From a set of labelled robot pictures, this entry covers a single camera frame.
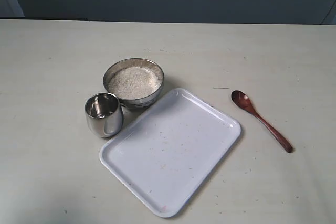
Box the dark red wooden spoon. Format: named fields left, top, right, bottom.
left=231, top=90, right=294, bottom=153

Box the steel bowl with rice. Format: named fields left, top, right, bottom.
left=103, top=58, right=164, bottom=110

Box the small steel cup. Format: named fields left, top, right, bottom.
left=85, top=93, right=124, bottom=138

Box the white plastic tray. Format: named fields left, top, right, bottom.
left=99, top=88, right=242, bottom=218

